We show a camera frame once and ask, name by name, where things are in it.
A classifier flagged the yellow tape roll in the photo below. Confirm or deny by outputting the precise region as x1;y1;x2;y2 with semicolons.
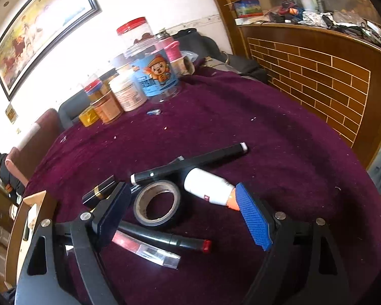
78;105;100;127

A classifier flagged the black red-tip marker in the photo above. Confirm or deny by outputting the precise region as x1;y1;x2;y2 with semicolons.
118;221;212;253

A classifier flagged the small blue capsule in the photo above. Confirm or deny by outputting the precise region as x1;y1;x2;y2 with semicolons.
147;109;162;116

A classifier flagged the burgundy velvet table cloth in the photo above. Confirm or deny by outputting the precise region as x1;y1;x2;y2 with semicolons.
26;67;381;304

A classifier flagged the colourful carton box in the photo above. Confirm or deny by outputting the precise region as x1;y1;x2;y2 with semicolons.
232;0;263;18

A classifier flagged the orange label jar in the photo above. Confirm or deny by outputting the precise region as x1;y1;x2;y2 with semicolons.
91;91;124;124

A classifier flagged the brown upholstered chair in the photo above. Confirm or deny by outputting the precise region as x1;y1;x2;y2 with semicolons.
5;109;64;187

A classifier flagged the small red lid jar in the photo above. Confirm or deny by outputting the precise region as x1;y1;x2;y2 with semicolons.
84;79;110;103

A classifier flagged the pink lid jar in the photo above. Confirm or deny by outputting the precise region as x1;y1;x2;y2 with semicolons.
164;41;187;77

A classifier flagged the framed horse painting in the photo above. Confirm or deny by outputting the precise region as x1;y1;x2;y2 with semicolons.
0;0;100;101

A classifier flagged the black electrical tape roll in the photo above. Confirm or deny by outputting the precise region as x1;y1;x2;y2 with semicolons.
133;180;182;228

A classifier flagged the white orange glue bottle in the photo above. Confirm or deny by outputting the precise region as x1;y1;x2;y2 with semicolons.
184;168;240;211

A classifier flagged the white plastic piece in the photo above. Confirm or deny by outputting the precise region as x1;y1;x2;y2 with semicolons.
27;204;38;232

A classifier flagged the blue label cartoon jar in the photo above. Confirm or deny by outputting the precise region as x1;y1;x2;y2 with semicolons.
124;37;179;103

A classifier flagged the red lid clear jar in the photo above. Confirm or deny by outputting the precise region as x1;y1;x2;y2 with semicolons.
116;17;154;50

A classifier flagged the white label jar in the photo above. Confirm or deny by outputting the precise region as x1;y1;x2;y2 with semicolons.
109;74;147;112

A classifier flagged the long black marker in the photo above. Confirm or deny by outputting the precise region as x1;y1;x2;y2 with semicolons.
130;142;248;185

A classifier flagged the clear packaged red hook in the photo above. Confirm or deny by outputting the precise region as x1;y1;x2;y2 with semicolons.
112;231;181;269

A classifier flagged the black gold lipstick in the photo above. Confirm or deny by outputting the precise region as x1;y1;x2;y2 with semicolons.
82;175;117;209

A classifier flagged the wooden brick pattern cabinet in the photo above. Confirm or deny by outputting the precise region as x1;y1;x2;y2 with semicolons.
240;23;381;168

